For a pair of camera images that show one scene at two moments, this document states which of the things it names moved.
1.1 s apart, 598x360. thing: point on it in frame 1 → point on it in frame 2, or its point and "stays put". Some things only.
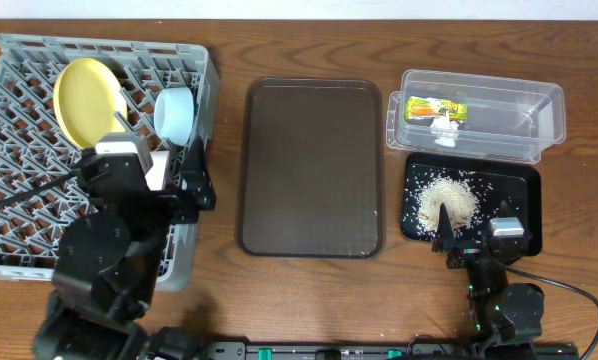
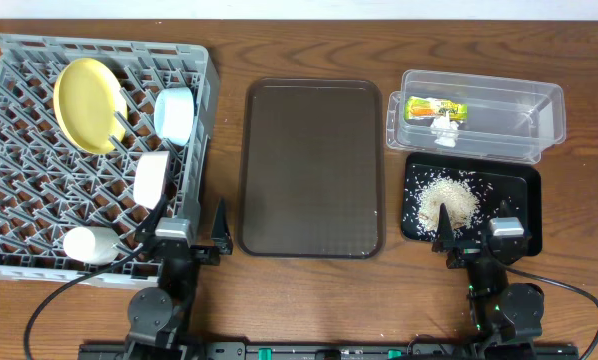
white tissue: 445,129 stays put
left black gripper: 180,201 → 190,251
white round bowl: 156,175 stays put
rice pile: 457,197 stays put
